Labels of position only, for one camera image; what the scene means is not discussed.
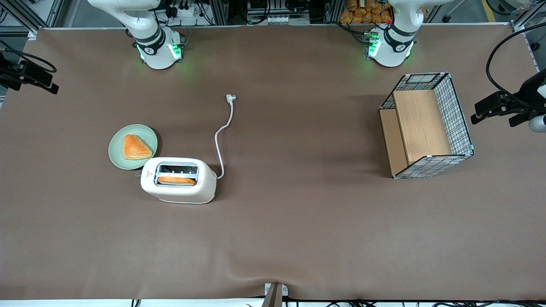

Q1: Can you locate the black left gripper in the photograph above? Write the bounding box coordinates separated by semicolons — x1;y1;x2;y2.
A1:
471;70;546;127

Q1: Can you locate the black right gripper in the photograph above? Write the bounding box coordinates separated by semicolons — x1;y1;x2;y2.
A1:
0;52;59;95

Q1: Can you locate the white two-slot toaster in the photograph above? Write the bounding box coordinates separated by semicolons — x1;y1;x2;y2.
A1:
140;157;218;205

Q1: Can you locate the wooden shelf insert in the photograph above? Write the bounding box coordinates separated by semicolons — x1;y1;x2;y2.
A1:
379;89;453;177

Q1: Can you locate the pale green plate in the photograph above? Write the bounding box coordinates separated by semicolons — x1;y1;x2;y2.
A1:
108;124;158;170

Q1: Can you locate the triangular orange pastry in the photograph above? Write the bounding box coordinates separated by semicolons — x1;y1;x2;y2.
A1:
123;134;153;161

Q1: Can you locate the bag of orange bread rolls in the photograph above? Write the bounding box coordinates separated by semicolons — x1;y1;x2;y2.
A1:
340;0;394;25

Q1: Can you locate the white power strip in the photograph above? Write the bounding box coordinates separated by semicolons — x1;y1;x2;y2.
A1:
170;0;206;18

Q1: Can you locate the orange toast slice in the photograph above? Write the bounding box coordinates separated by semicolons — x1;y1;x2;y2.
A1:
157;176;196;186

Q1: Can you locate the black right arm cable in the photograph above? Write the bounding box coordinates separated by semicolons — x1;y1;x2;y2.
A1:
0;40;58;74

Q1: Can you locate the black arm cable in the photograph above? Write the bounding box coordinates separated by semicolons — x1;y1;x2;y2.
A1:
0;40;58;74
486;22;546;108

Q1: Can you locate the wire grid basket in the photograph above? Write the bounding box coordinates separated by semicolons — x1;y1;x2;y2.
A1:
379;72;475;180

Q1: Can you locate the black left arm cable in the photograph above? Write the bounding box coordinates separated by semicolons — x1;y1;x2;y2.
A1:
486;22;546;108

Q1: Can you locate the white toaster power cable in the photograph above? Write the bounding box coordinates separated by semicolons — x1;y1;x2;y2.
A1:
215;94;238;180

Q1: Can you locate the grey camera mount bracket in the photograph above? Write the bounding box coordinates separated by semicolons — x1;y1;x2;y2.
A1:
261;282;289;307

